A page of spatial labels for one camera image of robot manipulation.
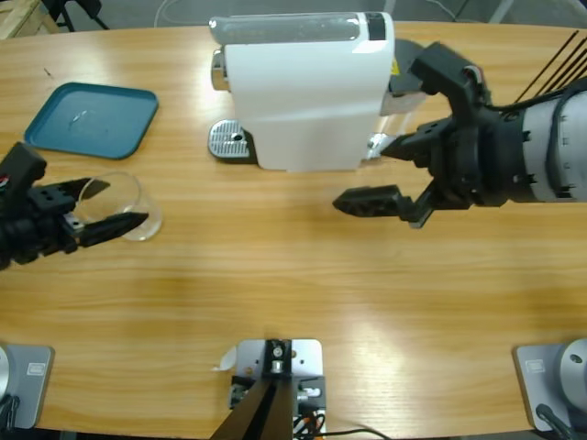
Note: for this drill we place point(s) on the dark camera mount post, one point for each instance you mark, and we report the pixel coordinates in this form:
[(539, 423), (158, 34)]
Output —
[(261, 412)]

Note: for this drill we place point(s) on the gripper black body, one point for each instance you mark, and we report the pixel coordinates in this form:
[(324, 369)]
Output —
[(32, 234), (490, 160)]

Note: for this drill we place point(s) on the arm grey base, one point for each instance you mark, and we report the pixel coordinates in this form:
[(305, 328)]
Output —
[(32, 385), (536, 389)]

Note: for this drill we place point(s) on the black chair legs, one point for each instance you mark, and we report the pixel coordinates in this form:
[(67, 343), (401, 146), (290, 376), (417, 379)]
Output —
[(59, 7)]

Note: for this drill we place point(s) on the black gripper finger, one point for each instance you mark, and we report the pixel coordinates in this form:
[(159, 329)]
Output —
[(422, 144), (107, 229), (371, 201), (55, 196)]

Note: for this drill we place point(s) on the clear water tank grey lid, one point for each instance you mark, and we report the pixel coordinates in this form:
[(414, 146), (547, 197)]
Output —
[(403, 52)]

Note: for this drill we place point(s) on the grey metal leg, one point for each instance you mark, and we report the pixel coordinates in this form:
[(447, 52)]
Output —
[(502, 9)]

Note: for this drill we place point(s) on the wrist black camera housing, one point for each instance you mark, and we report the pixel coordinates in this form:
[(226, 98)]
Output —
[(440, 64), (20, 167)]

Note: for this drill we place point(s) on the teal plastic tray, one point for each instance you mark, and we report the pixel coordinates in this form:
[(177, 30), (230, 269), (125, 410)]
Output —
[(91, 119)]

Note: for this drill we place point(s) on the white capsule coffee machine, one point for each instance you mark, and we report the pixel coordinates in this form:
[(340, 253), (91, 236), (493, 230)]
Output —
[(302, 101)]

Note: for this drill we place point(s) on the white paper tag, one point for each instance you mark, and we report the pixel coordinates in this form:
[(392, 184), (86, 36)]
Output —
[(227, 359)]

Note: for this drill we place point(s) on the silver coffee machine lever lid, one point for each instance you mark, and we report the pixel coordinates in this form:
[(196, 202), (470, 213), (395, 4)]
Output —
[(275, 29)]

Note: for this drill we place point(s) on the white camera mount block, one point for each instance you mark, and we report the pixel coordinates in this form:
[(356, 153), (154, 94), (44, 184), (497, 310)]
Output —
[(307, 353)]

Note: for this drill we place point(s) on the clear drinking glass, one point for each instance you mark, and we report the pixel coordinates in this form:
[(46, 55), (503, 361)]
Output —
[(147, 206)]

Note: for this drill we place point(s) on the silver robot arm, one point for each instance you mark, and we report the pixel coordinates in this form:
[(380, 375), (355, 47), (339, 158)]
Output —
[(559, 146)]

